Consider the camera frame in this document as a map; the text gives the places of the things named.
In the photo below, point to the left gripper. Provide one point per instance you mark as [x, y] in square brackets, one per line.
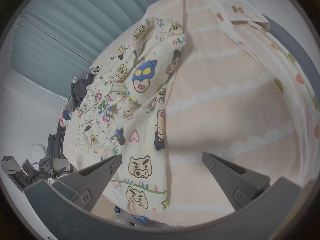
[52, 172]

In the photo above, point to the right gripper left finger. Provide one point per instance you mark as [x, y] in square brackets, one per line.
[87, 184]

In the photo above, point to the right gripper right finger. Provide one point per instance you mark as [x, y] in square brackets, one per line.
[237, 184]

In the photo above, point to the white printed pyjama top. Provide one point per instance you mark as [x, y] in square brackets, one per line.
[140, 109]

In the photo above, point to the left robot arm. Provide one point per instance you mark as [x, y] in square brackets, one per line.
[22, 170]

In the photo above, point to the white and blue sweater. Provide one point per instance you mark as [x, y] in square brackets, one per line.
[66, 119]

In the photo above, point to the pink garment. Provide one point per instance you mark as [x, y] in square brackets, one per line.
[63, 107]

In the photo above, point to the black garment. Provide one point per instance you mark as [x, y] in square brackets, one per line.
[80, 91]

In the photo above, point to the bed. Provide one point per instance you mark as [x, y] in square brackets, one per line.
[225, 96]

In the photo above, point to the grey and white garment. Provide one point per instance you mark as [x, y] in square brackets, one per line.
[96, 69]

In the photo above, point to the blue-green curtain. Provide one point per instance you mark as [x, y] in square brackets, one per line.
[95, 16]
[45, 59]

